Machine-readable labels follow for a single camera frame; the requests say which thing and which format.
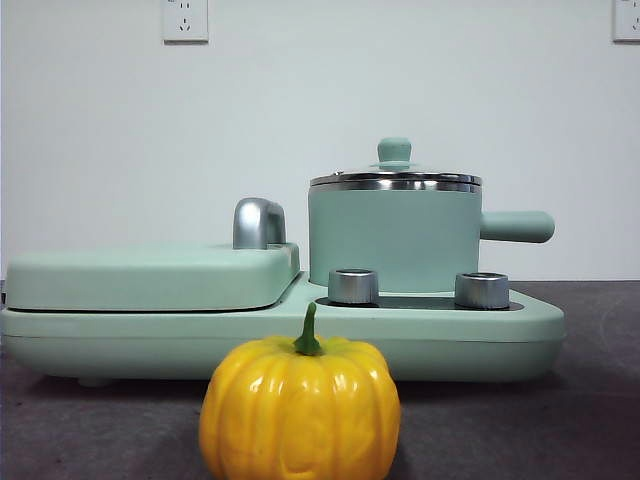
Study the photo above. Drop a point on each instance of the silver control knob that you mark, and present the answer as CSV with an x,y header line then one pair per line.
x,y
352,287
481,291

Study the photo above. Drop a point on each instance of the mint green grill cover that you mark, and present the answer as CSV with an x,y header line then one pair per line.
x,y
150,280

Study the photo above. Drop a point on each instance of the mint green steamer pot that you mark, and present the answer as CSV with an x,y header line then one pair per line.
x,y
390,235

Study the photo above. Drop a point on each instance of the mint green breakfast machine base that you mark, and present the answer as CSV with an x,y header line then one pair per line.
x,y
450,340

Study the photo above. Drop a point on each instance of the glass lid with mint knob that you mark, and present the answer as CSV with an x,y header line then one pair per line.
x,y
395,150

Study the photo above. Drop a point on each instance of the white wall socket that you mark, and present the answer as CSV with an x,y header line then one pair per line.
x,y
627,22
185,22

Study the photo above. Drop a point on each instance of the yellow toy pumpkin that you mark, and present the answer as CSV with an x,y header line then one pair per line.
x,y
300,415

